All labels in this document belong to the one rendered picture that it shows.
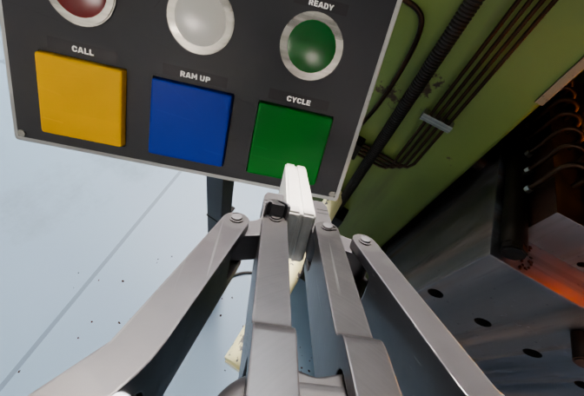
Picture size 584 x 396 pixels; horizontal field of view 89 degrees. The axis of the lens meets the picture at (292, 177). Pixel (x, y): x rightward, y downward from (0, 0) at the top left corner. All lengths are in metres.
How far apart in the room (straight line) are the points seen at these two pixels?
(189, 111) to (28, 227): 1.29
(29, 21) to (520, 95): 0.59
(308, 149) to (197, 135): 0.11
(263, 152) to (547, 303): 0.43
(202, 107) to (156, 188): 1.21
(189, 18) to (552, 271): 0.53
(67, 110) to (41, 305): 1.10
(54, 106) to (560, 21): 0.57
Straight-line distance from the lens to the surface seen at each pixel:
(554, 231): 0.53
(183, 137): 0.31
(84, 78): 0.34
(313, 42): 0.29
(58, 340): 1.34
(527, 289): 0.53
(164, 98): 0.31
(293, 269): 0.64
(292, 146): 0.30
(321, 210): 0.17
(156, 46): 0.32
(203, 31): 0.30
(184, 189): 1.48
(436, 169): 0.65
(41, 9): 0.36
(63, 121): 0.36
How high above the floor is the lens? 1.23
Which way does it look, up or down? 52 degrees down
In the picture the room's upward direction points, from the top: 20 degrees clockwise
